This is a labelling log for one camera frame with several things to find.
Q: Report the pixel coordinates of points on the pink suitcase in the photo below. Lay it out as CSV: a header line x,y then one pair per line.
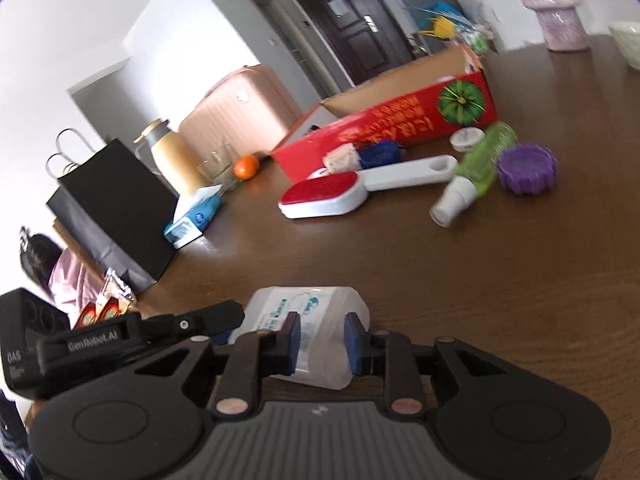
x,y
235,110

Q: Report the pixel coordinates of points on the small white round lid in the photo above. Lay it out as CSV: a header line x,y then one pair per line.
x,y
466,139

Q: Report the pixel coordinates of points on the gear-shaped plastic lid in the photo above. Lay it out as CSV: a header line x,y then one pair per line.
x,y
527,169

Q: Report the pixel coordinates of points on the clear drinking glass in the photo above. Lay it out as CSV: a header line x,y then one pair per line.
x,y
217,167

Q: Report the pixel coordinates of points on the orange fruit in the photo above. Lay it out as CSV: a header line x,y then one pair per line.
x,y
246,167

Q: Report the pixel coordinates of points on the pile of toys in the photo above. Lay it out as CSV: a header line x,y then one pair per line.
x,y
452,27

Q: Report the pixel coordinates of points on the white bowl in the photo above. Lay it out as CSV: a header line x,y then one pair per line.
x,y
629,42

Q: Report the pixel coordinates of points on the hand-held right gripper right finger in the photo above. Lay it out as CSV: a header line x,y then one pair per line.
x,y
354,347

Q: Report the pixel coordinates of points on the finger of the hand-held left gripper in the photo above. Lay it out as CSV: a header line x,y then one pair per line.
x,y
200,321

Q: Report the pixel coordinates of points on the black paper bag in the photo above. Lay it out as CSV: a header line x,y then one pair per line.
x,y
115,210

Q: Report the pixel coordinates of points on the beige cloth roll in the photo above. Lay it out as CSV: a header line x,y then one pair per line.
x,y
342,157

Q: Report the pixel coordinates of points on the green spray bottle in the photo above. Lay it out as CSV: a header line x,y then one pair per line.
x,y
482,165

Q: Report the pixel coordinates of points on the snack packets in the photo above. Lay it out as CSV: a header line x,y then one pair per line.
x,y
107,305

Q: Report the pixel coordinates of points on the white lint brush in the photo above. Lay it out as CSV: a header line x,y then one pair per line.
x,y
325,195

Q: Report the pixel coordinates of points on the dark brown door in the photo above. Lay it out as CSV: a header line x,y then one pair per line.
x,y
355,25

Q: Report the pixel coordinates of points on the purple ribbed vase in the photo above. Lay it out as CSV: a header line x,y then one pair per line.
x,y
555,5

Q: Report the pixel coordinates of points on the beige thermos jug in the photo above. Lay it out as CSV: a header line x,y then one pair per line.
x,y
170,160

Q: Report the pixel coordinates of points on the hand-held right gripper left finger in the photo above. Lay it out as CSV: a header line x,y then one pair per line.
x,y
291,345

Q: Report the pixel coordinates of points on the translucent plastic jar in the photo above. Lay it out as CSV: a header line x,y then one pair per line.
x,y
320,317

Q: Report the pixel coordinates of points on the blue tissue box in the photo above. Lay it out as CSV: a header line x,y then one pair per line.
x,y
192,217

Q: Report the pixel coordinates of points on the red cardboard box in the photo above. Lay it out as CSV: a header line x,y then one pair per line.
x,y
390,120

